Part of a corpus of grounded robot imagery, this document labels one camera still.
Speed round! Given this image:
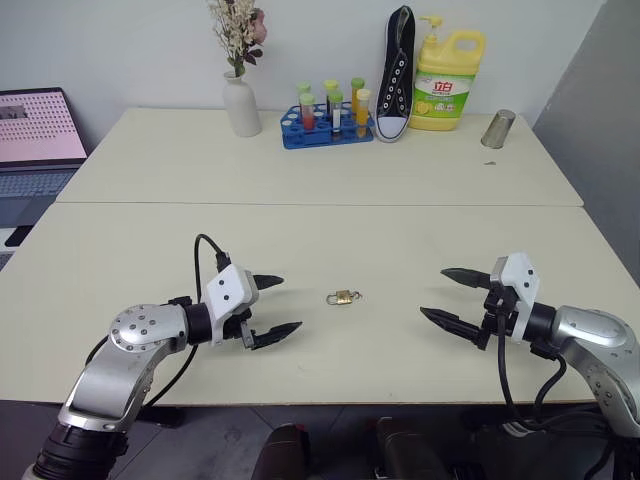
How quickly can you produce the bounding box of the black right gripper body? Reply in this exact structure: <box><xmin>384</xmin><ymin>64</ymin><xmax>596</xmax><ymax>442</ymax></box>
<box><xmin>476</xmin><ymin>272</ymin><xmax>520</xmax><ymax>351</ymax></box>

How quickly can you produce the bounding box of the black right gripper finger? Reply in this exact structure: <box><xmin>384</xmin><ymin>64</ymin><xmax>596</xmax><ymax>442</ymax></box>
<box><xmin>439</xmin><ymin>267</ymin><xmax>494</xmax><ymax>291</ymax></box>
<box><xmin>419</xmin><ymin>306</ymin><xmax>484</xmax><ymax>346</ymax></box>

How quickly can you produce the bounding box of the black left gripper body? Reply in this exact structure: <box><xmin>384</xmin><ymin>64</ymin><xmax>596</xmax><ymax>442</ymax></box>
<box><xmin>222</xmin><ymin>271</ymin><xmax>261</xmax><ymax>351</ymax></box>

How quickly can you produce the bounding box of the dark rounded shape red mark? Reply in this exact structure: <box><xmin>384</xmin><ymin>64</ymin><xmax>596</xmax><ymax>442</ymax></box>
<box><xmin>261</xmin><ymin>423</ymin><xmax>312</xmax><ymax>480</ymax></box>

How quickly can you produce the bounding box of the steel metal cup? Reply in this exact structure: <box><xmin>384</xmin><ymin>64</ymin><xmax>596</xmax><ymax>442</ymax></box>
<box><xmin>480</xmin><ymin>109</ymin><xmax>518</xmax><ymax>150</ymax></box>

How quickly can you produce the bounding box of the blue test tube rack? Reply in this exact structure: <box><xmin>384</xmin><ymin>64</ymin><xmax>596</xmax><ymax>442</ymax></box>
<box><xmin>280</xmin><ymin>102</ymin><xmax>377</xmax><ymax>151</ymax></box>

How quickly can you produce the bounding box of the green-capped tube red liquid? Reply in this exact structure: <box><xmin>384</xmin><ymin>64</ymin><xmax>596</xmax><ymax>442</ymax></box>
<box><xmin>298</xmin><ymin>93</ymin><xmax>317</xmax><ymax>133</ymax></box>

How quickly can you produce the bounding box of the white ceramic vase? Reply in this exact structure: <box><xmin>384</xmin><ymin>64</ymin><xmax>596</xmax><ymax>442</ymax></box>
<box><xmin>222</xmin><ymin>70</ymin><xmax>263</xmax><ymax>138</ymax></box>

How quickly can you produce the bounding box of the green-capped tube white label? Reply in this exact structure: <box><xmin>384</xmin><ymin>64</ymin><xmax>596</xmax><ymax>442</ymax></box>
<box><xmin>327</xmin><ymin>91</ymin><xmax>346</xmax><ymax>137</ymax></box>

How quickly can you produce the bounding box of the yellow detergent pump bottle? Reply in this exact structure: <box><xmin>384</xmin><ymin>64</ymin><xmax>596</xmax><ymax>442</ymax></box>
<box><xmin>408</xmin><ymin>14</ymin><xmax>488</xmax><ymax>133</ymax></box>

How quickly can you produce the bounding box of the yellow-capped tube orange liquid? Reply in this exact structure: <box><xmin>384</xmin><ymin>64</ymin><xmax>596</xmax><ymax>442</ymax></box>
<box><xmin>354</xmin><ymin>88</ymin><xmax>373</xmax><ymax>127</ymax></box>

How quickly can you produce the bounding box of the black canvas sneaker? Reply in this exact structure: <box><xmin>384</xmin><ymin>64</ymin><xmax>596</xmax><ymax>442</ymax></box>
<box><xmin>374</xmin><ymin>5</ymin><xmax>419</xmax><ymax>144</ymax></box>

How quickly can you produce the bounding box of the green-capped tube orange liquid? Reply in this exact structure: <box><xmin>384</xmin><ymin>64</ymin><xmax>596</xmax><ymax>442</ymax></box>
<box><xmin>349</xmin><ymin>76</ymin><xmax>367</xmax><ymax>114</ymax></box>

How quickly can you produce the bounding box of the black phone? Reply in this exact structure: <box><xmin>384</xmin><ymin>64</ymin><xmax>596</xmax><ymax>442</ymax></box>
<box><xmin>4</xmin><ymin>225</ymin><xmax>34</xmax><ymax>248</ymax></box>

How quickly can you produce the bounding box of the dried flower bouquet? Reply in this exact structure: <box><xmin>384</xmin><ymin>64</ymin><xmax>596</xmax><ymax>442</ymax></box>
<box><xmin>206</xmin><ymin>0</ymin><xmax>268</xmax><ymax>79</ymax></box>

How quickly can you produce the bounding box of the open laptop computer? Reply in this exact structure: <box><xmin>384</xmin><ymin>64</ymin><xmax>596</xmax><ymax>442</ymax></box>
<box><xmin>0</xmin><ymin>87</ymin><xmax>90</xmax><ymax>232</ymax></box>

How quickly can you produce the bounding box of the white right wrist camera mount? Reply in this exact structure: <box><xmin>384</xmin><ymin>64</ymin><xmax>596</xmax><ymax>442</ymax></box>
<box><xmin>492</xmin><ymin>252</ymin><xmax>543</xmax><ymax>346</ymax></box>

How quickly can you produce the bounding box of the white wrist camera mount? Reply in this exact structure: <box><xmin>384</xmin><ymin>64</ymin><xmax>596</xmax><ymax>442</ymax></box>
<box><xmin>492</xmin><ymin>252</ymin><xmax>543</xmax><ymax>346</ymax></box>
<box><xmin>203</xmin><ymin>264</ymin><xmax>261</xmax><ymax>347</ymax></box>

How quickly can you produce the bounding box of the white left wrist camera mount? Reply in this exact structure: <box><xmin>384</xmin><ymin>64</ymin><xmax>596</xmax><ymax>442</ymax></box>
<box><xmin>203</xmin><ymin>264</ymin><xmax>261</xmax><ymax>347</ymax></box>

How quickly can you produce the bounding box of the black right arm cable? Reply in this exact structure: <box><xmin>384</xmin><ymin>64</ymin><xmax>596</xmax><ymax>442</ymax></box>
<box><xmin>494</xmin><ymin>299</ymin><xmax>569</xmax><ymax>437</ymax></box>

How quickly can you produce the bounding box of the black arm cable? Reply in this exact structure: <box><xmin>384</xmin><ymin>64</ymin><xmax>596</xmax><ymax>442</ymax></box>
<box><xmin>84</xmin><ymin>233</ymin><xmax>232</xmax><ymax>412</ymax></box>
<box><xmin>494</xmin><ymin>299</ymin><xmax>569</xmax><ymax>437</ymax></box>

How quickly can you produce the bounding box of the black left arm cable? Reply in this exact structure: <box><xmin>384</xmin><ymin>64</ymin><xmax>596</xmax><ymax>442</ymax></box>
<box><xmin>84</xmin><ymin>233</ymin><xmax>232</xmax><ymax>412</ymax></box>

